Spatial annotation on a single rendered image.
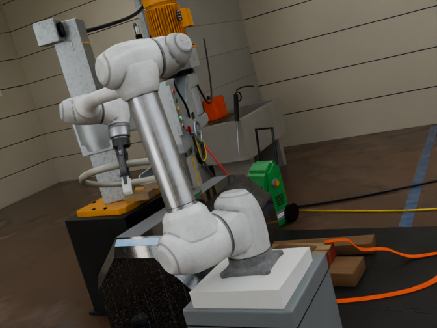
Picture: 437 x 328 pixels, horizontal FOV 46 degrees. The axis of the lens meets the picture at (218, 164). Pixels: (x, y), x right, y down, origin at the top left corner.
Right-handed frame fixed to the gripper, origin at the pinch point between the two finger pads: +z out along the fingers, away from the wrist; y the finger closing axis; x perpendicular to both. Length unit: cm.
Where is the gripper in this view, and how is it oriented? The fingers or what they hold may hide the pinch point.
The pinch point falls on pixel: (127, 185)
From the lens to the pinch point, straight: 214.2
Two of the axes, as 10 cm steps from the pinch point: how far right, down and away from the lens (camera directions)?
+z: 1.7, 9.7, -1.8
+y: -0.1, 1.9, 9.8
